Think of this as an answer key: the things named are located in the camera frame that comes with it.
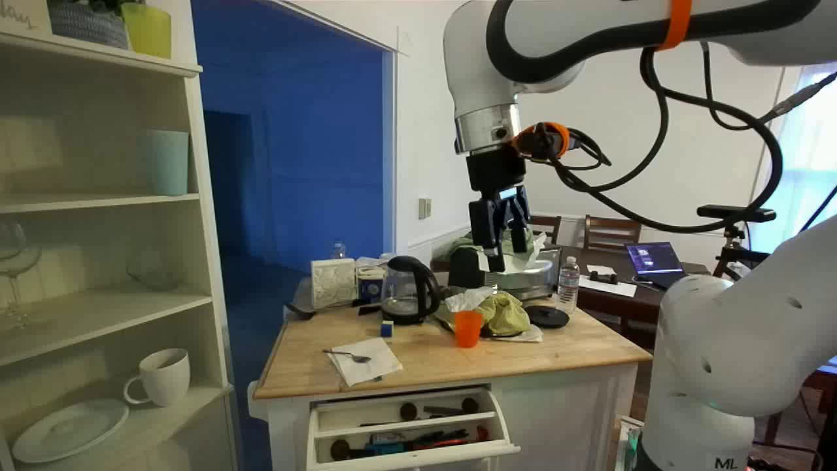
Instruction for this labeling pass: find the white crumpled cloth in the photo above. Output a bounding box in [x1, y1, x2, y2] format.
[431, 284, 501, 330]

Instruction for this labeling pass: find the orange velcro strap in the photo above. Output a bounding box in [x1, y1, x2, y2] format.
[659, 0, 697, 49]

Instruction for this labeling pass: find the black electric kettle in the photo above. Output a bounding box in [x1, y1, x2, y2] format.
[376, 253, 442, 327]

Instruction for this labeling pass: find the clear wine glass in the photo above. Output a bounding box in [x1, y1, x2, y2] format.
[0, 218, 48, 334]

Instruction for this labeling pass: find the clear plastic container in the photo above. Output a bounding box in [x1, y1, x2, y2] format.
[481, 250, 558, 295]

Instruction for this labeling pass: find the grey woven basket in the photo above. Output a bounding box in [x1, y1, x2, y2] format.
[48, 0, 132, 49]

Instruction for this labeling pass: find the clear glass bowl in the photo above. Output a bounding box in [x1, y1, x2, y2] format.
[125, 244, 180, 293]

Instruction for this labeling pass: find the light blue cup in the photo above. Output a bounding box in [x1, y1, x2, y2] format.
[142, 127, 192, 197]

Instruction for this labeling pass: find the yellow-green towel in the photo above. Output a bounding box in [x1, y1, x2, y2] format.
[476, 291, 535, 339]

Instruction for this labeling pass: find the dark dining table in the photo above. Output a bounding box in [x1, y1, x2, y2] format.
[558, 246, 715, 351]

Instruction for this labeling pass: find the yellow-green pot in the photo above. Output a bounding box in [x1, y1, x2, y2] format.
[120, 0, 175, 59]

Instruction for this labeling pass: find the clear plastic water bottle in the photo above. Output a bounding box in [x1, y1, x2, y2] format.
[558, 253, 583, 305]

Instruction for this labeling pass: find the black box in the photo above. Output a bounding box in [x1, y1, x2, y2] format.
[447, 244, 490, 291]

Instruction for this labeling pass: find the small metal spoon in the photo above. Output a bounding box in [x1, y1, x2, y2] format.
[321, 348, 375, 364]

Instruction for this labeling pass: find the white open cart drawer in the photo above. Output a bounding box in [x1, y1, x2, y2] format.
[303, 384, 523, 471]

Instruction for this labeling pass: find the white window curtain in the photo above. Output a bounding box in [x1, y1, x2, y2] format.
[754, 67, 837, 255]

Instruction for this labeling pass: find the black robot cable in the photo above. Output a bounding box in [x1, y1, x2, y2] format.
[514, 42, 788, 238]

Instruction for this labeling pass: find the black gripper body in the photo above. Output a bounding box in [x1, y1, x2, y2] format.
[467, 140, 531, 206]

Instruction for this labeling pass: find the white paper sheet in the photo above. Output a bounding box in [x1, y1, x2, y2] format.
[575, 275, 638, 300]

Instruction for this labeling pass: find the white paper towel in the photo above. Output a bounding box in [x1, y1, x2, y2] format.
[491, 322, 546, 344]

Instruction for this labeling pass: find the white ceramic mug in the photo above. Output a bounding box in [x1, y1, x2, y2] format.
[120, 344, 195, 411]

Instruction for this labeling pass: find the black round disc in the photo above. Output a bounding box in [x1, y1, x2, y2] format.
[523, 303, 573, 331]

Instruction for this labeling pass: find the orange plastic cup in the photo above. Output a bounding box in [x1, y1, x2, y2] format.
[454, 308, 488, 351]

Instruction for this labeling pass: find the white paper napkin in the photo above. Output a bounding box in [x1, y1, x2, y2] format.
[325, 334, 406, 389]

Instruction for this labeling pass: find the white shelf unit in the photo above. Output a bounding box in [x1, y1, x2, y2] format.
[0, 0, 240, 471]

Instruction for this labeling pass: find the black bicycle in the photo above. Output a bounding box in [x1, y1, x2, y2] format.
[697, 201, 781, 283]

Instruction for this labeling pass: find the brown wooden chair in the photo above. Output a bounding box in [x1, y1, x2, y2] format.
[527, 211, 566, 246]
[582, 211, 647, 255]

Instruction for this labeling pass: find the orange cable tape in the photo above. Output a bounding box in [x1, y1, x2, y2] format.
[514, 119, 573, 164]

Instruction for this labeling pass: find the white wooden-top kitchen cart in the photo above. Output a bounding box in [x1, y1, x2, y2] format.
[246, 295, 655, 471]

